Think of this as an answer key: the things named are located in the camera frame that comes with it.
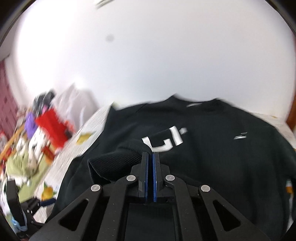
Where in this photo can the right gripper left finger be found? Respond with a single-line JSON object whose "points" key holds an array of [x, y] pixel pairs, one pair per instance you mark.
{"points": [[99, 213]]}

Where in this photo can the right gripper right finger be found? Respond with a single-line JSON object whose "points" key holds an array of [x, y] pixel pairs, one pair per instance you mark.
{"points": [[200, 213]]}

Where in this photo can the black sweatshirt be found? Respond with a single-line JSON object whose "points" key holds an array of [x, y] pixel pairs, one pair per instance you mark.
{"points": [[245, 159]]}

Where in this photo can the fruit print tablecloth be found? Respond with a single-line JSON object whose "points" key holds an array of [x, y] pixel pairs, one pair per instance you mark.
{"points": [[95, 126]]}

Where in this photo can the green bedding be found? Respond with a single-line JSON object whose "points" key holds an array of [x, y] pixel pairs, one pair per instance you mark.
{"points": [[26, 171]]}

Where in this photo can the purple plastic object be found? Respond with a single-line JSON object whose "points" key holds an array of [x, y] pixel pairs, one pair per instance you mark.
{"points": [[30, 125]]}

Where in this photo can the red paper bag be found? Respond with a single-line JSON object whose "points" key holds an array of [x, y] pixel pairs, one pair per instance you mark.
{"points": [[57, 130]]}

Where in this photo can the grey plaid cloth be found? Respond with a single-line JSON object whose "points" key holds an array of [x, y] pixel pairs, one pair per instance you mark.
{"points": [[42, 100]]}

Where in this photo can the white Miniso plastic bag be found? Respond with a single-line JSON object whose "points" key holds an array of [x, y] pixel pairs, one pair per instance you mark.
{"points": [[74, 107]]}

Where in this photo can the brown wooden door frame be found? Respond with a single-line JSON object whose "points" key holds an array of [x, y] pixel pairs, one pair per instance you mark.
{"points": [[291, 119]]}

